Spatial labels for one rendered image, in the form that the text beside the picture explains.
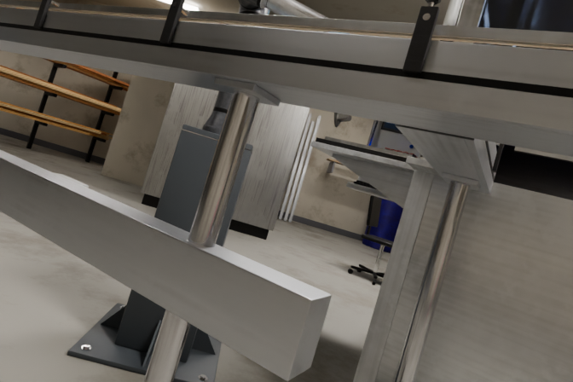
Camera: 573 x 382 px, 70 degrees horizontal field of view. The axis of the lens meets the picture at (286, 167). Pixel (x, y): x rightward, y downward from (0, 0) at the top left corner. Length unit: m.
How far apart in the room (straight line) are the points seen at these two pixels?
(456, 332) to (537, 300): 0.24
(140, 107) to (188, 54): 5.98
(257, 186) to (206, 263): 4.02
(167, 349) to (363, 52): 0.59
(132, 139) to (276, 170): 2.80
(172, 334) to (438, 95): 0.58
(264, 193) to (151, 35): 3.93
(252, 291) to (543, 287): 0.91
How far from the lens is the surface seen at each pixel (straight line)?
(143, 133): 6.70
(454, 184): 1.15
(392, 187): 1.50
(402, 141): 2.48
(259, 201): 4.72
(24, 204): 1.13
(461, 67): 0.57
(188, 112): 4.80
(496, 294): 1.36
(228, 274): 0.68
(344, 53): 0.63
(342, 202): 8.62
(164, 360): 0.81
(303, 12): 1.60
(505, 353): 1.38
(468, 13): 1.55
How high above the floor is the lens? 0.70
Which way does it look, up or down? 2 degrees up
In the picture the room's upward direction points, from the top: 17 degrees clockwise
